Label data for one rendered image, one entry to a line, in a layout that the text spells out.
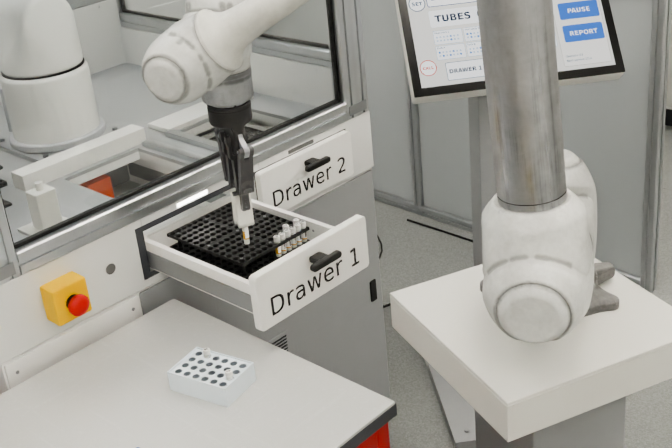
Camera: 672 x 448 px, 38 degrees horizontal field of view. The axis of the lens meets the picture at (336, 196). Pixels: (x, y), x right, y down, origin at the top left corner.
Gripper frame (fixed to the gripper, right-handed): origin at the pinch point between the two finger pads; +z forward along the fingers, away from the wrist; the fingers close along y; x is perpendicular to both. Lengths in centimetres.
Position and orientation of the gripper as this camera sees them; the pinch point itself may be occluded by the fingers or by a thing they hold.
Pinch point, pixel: (242, 206)
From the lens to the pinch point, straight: 179.1
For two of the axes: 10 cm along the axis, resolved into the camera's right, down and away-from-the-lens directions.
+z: 0.7, 9.0, 4.3
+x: -8.9, 2.6, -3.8
